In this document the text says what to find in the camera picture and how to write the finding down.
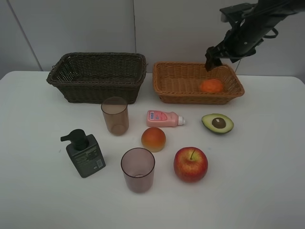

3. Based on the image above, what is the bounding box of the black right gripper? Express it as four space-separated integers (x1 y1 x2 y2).
205 23 264 72

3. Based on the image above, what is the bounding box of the orange tangerine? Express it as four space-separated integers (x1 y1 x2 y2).
200 79 224 93

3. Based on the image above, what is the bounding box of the halved avocado with pit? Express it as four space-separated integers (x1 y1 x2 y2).
202 114 234 134

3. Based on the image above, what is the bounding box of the orange yellow peach fruit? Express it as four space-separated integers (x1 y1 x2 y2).
141 127 166 152

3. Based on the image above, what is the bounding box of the red apple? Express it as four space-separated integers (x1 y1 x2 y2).
173 147 208 183

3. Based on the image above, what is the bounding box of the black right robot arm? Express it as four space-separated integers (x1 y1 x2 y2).
205 0 305 71

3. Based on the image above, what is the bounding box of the light orange wicker basket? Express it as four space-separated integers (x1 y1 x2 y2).
152 62 244 105

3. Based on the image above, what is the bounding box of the pink small bottle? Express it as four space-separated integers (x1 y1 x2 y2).
146 110 186 127

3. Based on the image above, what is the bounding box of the brown translucent plastic cup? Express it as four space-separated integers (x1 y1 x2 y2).
101 97 129 136

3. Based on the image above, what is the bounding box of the pink translucent plastic cup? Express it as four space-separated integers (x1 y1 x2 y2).
121 147 155 193

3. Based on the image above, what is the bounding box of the dark brown wicker basket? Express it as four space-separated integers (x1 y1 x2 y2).
47 52 147 104

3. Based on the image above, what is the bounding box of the dark green pump bottle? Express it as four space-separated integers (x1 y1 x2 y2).
61 129 106 178

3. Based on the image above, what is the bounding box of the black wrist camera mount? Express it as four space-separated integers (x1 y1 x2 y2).
220 3 256 23

